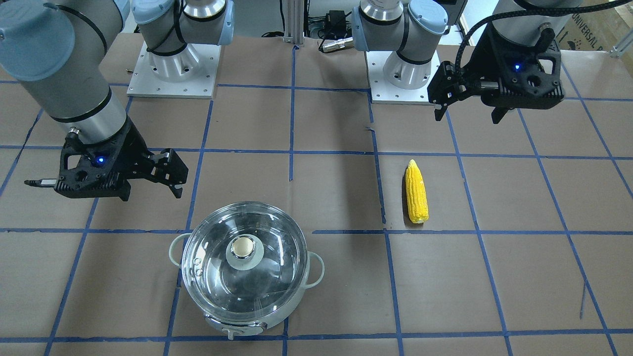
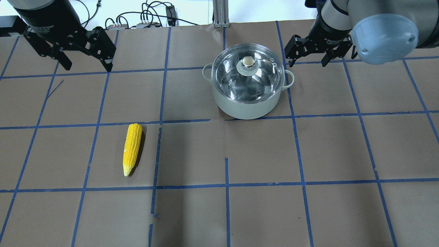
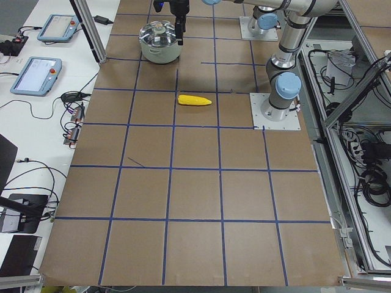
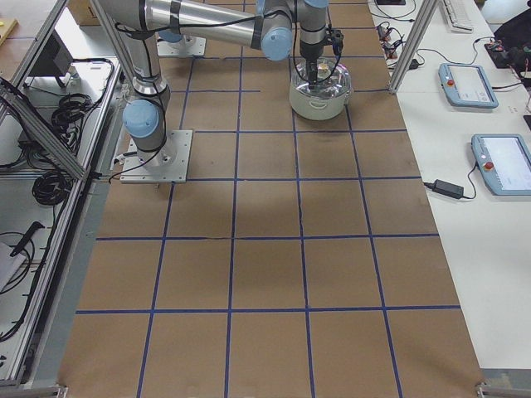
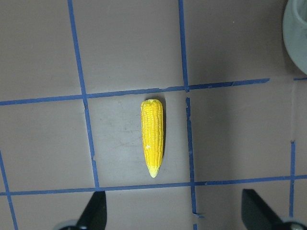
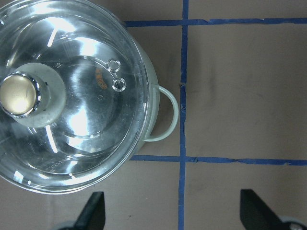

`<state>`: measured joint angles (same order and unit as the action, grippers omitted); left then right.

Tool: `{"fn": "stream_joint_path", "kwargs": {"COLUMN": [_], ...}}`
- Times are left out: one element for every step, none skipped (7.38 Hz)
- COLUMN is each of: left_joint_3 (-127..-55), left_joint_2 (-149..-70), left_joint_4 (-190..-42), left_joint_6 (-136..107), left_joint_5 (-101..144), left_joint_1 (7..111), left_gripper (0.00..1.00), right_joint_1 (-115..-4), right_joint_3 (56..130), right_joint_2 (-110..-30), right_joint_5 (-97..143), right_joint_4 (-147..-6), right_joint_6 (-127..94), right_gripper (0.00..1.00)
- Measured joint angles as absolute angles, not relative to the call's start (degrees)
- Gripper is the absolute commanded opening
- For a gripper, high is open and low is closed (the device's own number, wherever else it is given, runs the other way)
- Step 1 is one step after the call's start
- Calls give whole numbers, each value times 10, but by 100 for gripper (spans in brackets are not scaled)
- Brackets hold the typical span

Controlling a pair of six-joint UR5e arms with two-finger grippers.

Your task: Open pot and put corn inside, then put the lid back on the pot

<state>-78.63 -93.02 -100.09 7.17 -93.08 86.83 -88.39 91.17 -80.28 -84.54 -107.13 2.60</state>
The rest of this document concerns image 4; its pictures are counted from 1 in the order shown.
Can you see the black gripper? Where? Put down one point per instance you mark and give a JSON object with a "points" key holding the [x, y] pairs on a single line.
{"points": [[309, 52]]}

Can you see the glass pot lid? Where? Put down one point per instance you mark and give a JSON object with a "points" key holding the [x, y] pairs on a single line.
{"points": [[333, 81]]}

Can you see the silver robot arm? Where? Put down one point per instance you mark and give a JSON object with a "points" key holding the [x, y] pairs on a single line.
{"points": [[272, 29]]}

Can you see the pale green cooking pot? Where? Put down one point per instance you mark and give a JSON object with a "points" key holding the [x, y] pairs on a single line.
{"points": [[317, 109]]}

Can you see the small circuit board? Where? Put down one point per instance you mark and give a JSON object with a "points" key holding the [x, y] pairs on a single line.
{"points": [[383, 31], [390, 49]]}

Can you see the far teach pendant tablet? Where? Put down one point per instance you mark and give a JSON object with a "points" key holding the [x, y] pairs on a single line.
{"points": [[467, 86]]}

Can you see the teach pendant tablet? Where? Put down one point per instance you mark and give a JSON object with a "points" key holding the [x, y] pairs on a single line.
{"points": [[467, 86], [504, 163]]}

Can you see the white keyboard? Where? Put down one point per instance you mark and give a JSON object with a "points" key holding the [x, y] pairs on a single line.
{"points": [[456, 16]]}

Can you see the black power adapter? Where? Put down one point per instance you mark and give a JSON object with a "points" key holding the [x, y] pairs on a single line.
{"points": [[447, 189]]}

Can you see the near teach pendant tablet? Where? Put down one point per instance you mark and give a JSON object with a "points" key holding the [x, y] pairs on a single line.
{"points": [[504, 163]]}

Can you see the cardboard box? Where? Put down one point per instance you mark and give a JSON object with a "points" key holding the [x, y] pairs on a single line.
{"points": [[82, 12]]}

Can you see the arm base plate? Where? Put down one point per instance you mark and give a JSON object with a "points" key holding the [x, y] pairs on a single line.
{"points": [[169, 165], [188, 46]]}

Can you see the aluminium frame post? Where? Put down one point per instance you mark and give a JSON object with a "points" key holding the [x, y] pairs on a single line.
{"points": [[419, 27]]}

